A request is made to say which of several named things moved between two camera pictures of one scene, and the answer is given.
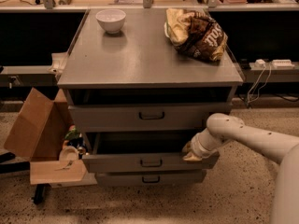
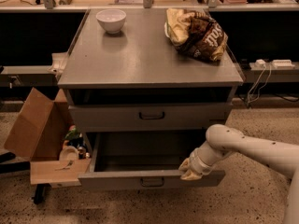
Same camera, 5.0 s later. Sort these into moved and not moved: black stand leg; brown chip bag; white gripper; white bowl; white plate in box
Moved: white gripper
Not moved: black stand leg; white bowl; brown chip bag; white plate in box
